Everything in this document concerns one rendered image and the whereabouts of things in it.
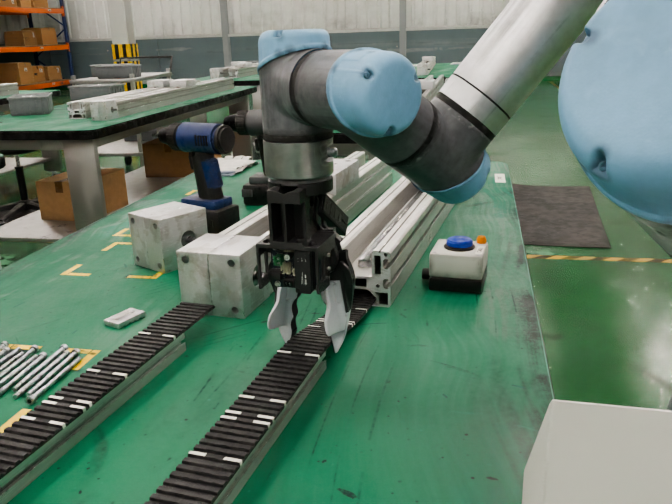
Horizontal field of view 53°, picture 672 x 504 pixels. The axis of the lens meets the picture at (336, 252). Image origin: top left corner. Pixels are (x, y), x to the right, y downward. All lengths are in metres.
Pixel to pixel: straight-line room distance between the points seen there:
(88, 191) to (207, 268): 2.52
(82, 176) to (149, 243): 2.27
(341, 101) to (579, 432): 0.37
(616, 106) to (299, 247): 0.41
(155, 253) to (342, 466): 0.64
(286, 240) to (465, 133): 0.21
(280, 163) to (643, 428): 0.48
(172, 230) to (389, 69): 0.66
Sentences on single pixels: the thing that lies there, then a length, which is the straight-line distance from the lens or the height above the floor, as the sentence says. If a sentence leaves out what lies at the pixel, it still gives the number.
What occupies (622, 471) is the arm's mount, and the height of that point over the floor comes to 0.97.
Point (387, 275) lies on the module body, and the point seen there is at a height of 0.83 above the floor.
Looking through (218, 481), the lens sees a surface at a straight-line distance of 0.59.
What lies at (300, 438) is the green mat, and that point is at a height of 0.78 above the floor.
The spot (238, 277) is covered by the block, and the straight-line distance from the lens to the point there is 0.94.
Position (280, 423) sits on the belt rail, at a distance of 0.69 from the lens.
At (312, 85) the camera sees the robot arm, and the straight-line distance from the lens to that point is 0.63.
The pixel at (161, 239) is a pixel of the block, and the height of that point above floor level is 0.84.
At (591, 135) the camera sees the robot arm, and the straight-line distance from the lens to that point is 0.37.
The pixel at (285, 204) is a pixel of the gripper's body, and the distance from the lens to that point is 0.70.
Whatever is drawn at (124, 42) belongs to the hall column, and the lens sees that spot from 12.29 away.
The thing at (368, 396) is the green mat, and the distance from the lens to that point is 0.75.
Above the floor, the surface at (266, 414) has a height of 0.81.
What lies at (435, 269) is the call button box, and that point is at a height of 0.81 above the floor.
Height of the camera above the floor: 1.16
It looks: 18 degrees down
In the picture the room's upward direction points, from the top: 2 degrees counter-clockwise
